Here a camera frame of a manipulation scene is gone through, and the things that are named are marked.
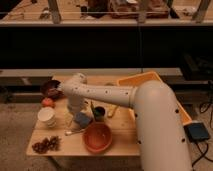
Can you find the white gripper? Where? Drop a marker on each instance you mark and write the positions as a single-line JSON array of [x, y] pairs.
[[74, 105]]

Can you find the blue sponge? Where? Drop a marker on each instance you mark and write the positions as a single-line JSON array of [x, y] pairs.
[[82, 119]]

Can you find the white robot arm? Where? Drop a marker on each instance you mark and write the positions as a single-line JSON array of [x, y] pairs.
[[160, 133]]

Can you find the white paper cup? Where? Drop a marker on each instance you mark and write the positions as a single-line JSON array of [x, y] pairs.
[[47, 116]]

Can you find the wooden table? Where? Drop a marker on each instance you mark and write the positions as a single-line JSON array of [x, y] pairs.
[[122, 125]]

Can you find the dark mug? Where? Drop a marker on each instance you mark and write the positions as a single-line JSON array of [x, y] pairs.
[[99, 113]]

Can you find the dark maroon bowl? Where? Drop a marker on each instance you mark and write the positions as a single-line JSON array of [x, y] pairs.
[[50, 89]]

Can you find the red apple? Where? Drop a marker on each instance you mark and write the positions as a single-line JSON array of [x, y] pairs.
[[48, 102]]

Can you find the metal spoon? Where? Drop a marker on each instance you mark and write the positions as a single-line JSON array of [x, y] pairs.
[[68, 133]]

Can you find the yellow banana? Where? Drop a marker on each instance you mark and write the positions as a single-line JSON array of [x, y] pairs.
[[111, 111]]

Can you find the orange plastic bowl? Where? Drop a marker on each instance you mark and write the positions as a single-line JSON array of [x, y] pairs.
[[97, 137]]

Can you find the bunch of red grapes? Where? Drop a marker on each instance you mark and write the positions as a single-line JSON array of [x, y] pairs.
[[52, 144]]

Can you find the yellow plastic bin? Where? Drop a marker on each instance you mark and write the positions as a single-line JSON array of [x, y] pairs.
[[139, 79]]

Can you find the black power box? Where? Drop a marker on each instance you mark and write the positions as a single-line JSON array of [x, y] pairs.
[[196, 132]]

